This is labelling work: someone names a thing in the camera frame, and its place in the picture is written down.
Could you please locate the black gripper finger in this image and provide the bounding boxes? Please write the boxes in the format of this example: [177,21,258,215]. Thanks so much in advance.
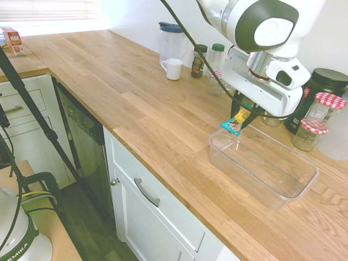
[230,91,247,121]
[243,107,263,131]

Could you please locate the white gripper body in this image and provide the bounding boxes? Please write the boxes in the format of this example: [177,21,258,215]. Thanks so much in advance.
[222,46,305,118]

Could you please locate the teal yellow protein bar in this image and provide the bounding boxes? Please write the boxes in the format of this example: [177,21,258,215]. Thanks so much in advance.
[220,107,252,137]

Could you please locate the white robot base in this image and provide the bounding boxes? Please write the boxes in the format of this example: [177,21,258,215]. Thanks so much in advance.
[0,185,54,261]

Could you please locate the clear plastic rectangular container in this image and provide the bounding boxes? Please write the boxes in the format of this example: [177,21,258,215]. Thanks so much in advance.
[208,125,320,212]

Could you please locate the clear glass jar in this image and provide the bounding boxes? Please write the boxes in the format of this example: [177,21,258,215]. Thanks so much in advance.
[262,108,283,128]

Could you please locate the small jar red checked lid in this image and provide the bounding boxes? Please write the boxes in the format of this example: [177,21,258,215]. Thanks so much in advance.
[207,70,224,97]

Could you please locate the clear bottle with green lid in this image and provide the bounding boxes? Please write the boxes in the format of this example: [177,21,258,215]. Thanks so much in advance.
[207,43,226,78]

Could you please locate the glass jar with dark lid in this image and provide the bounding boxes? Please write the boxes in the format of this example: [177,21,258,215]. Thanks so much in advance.
[190,43,209,79]

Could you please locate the faceted jar red checked lid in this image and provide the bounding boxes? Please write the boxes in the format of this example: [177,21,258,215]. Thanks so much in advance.
[291,118,330,152]

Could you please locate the large black tub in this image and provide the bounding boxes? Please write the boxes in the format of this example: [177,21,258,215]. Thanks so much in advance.
[283,67,348,135]

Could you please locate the large jar red checked lid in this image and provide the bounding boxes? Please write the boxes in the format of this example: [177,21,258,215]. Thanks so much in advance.
[304,92,348,129]

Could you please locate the white ceramic mug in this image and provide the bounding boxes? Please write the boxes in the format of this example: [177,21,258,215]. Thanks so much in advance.
[160,58,184,81]

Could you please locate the clear pitcher with teal lid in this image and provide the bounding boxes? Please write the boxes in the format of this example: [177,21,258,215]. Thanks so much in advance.
[158,21,189,66]

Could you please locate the white cabinet door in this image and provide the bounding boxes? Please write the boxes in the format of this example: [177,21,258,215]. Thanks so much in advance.
[103,126,226,261]

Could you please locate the stainless steel dishwasher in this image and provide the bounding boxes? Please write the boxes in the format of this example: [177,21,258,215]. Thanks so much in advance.
[52,77,115,220]

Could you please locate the green black clamp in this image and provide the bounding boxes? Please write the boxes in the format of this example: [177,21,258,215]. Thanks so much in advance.
[17,171,62,209]

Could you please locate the white window blinds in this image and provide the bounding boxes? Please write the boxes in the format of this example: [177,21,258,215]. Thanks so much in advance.
[0,0,99,23]

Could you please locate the brown wooden base board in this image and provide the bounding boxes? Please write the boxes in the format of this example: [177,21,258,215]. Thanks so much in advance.
[0,159,83,261]

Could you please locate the orange white carton box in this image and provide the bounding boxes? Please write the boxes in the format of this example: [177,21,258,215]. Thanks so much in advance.
[1,27,27,57]

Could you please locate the silver bar cabinet handle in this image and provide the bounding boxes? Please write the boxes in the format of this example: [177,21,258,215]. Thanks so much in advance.
[133,177,161,208]

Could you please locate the silver drawer handle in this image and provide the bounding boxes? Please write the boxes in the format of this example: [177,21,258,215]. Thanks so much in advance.
[3,105,24,114]

